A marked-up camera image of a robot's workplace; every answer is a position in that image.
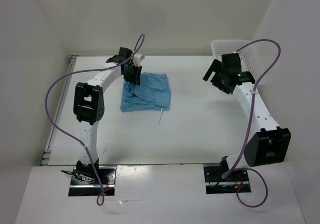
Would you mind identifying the light blue shorts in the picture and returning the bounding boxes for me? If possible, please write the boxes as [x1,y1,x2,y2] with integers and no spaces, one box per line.
[120,72,172,123]

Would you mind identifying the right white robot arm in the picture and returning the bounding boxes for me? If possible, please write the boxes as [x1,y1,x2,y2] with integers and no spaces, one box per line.
[203,53,291,180]

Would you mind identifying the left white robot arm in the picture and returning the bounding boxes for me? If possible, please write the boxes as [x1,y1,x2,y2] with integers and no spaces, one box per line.
[73,47,144,184]

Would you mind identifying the white perforated plastic basket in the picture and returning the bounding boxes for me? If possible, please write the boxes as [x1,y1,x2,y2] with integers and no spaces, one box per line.
[210,40,264,80]

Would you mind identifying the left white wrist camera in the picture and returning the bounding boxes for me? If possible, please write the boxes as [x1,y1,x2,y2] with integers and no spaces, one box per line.
[132,54,145,67]

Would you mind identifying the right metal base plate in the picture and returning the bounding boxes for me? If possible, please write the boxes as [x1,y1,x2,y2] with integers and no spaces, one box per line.
[203,163,251,194]

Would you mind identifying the metal base plate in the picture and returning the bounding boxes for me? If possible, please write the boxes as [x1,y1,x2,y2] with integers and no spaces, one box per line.
[68,165,118,197]
[203,163,251,194]

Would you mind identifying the aluminium table edge rail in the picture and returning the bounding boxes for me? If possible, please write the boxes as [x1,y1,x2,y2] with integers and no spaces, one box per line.
[40,55,78,166]

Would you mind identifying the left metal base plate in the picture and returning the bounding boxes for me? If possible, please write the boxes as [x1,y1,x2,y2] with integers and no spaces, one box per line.
[68,165,118,197]

